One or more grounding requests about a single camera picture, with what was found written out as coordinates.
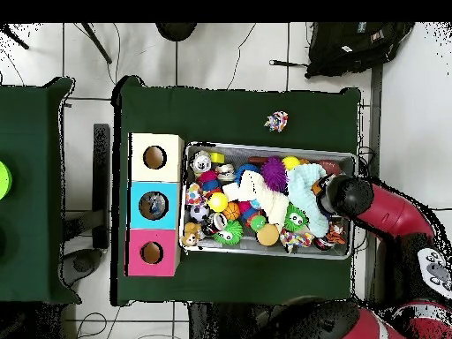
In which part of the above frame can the cream knitted cloth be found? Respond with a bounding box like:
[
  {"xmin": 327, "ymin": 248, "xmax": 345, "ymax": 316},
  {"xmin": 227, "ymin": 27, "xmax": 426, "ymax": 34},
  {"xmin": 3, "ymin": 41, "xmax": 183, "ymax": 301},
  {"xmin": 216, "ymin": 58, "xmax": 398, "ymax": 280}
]
[{"xmin": 222, "ymin": 169, "xmax": 290, "ymax": 229}]

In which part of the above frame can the purple spiky ball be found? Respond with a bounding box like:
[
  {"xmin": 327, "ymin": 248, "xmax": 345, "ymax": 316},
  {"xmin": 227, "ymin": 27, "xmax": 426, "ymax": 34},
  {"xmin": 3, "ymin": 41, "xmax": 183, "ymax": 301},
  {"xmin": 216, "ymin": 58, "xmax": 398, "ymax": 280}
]
[{"xmin": 260, "ymin": 156, "xmax": 290, "ymax": 193}]

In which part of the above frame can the mint green knitted cloth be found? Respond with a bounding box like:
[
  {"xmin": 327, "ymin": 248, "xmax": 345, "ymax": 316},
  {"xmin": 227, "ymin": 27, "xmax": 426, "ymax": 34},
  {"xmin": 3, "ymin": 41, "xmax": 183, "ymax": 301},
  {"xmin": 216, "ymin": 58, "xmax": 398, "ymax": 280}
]
[{"xmin": 285, "ymin": 163, "xmax": 331, "ymax": 238}]

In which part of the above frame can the colourful patchwork cloth scrap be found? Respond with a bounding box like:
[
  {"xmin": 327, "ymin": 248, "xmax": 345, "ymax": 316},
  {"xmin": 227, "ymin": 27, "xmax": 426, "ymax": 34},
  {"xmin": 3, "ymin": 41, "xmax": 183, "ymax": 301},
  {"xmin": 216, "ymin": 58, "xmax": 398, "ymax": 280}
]
[{"xmin": 264, "ymin": 110, "xmax": 290, "ymax": 133}]

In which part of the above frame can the colourful polka dot cloth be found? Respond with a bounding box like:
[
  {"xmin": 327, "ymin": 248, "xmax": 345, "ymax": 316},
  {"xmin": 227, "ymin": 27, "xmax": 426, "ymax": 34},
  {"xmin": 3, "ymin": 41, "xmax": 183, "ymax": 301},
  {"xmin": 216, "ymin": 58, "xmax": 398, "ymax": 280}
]
[{"xmin": 280, "ymin": 229, "xmax": 314, "ymax": 254}]

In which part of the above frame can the wooden box with three holes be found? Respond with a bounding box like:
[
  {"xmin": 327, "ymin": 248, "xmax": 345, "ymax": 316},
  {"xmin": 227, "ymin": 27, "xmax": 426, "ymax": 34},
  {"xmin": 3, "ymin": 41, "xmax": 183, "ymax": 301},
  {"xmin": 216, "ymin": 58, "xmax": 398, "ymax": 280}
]
[{"xmin": 126, "ymin": 132, "xmax": 185, "ymax": 278}]

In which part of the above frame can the clear mesh bin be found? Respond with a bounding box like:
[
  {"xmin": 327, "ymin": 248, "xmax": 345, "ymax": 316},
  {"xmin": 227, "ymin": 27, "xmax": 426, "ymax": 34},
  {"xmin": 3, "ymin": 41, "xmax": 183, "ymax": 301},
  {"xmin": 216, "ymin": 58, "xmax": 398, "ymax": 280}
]
[{"xmin": 179, "ymin": 140, "xmax": 358, "ymax": 261}]

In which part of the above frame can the small orange basketball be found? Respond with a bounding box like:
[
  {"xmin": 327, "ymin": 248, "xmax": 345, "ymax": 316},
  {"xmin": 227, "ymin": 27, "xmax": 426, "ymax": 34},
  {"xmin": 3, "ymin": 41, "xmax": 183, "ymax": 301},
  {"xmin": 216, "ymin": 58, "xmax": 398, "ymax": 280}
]
[{"xmin": 222, "ymin": 201, "xmax": 242, "ymax": 222}]

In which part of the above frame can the dark green table cloth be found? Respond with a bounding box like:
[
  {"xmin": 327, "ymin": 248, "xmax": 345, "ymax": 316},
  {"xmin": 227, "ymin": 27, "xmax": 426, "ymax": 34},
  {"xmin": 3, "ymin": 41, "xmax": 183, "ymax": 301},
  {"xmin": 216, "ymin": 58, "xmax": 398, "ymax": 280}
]
[
  {"xmin": 112, "ymin": 75, "xmax": 363, "ymax": 308},
  {"xmin": 0, "ymin": 76, "xmax": 78, "ymax": 306}
]

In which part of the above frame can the small brown football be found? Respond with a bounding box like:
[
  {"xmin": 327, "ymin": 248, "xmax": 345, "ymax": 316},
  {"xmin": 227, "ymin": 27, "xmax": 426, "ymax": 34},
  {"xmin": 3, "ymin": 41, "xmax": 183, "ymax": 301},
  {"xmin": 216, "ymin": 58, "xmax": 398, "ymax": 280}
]
[{"xmin": 317, "ymin": 159, "xmax": 346, "ymax": 177}]

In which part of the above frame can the black backpack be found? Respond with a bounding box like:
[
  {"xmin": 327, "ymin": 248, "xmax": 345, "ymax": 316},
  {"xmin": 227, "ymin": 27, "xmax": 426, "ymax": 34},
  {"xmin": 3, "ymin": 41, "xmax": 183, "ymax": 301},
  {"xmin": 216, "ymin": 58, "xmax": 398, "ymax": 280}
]
[{"xmin": 305, "ymin": 22, "xmax": 417, "ymax": 79}]

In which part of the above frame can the green round object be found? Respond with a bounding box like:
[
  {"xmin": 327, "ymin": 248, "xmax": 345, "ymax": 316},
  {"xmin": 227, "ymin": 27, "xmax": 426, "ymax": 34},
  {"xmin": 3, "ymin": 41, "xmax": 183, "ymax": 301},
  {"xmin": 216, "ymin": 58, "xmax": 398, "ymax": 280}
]
[{"xmin": 0, "ymin": 159, "xmax": 13, "ymax": 201}]

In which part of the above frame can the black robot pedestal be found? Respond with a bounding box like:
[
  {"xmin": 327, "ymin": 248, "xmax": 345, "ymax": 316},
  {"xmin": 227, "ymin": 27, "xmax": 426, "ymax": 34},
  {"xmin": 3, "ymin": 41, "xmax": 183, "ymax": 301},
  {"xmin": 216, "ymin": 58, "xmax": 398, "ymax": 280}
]
[{"xmin": 185, "ymin": 302, "xmax": 266, "ymax": 339}]

